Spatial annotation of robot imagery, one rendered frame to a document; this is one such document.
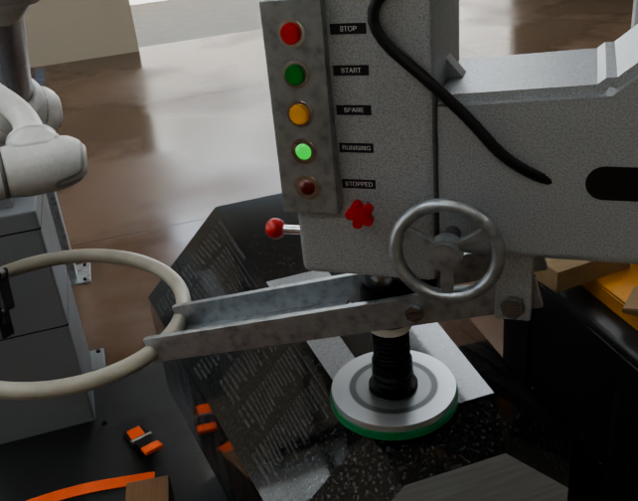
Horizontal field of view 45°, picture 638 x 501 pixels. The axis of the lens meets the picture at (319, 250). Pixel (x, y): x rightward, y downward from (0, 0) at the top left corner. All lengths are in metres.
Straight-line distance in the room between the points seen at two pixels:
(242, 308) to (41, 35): 7.12
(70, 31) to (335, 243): 7.40
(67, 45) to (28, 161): 6.83
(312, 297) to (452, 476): 0.38
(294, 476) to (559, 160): 0.72
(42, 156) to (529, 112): 0.97
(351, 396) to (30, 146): 0.79
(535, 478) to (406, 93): 0.73
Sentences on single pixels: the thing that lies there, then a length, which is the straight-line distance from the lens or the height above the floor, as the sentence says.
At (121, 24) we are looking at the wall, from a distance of 8.37.
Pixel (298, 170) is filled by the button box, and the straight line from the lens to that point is 1.02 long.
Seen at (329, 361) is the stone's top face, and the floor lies 0.80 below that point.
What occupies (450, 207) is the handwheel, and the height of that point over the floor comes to 1.25.
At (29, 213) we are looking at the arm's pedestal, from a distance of 2.38.
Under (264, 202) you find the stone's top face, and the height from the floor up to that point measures 0.80.
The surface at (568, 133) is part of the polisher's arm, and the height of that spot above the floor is 1.32.
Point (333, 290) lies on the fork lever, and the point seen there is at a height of 0.98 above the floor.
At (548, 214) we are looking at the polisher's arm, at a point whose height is 1.21.
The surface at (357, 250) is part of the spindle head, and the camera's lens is 1.07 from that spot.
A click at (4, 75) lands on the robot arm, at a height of 1.20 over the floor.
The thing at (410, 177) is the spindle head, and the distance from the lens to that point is 1.00.
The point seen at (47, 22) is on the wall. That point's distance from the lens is 8.36.
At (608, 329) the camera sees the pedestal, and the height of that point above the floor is 0.74.
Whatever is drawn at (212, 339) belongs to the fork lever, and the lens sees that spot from 1.32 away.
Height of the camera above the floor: 1.64
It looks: 27 degrees down
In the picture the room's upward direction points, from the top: 6 degrees counter-clockwise
